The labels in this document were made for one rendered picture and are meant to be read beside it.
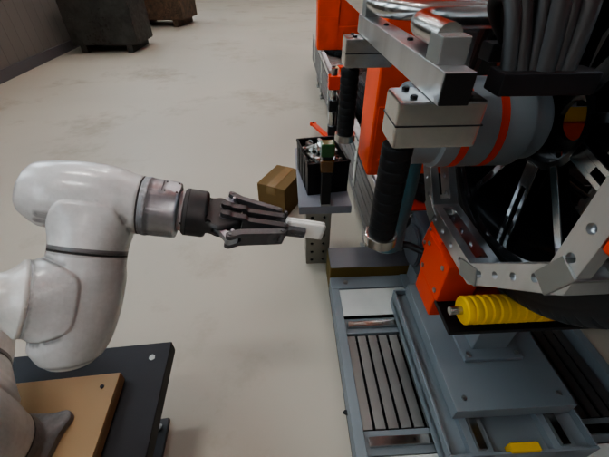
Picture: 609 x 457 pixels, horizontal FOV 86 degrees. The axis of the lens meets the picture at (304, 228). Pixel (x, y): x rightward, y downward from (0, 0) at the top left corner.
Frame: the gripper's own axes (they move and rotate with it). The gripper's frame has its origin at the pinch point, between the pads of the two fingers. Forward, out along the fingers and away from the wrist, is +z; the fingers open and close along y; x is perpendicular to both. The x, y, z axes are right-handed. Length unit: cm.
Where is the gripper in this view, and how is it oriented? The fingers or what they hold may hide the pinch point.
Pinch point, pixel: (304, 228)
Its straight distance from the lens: 57.5
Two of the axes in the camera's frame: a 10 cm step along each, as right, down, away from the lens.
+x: -2.8, 7.7, 5.8
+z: 9.5, 1.4, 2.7
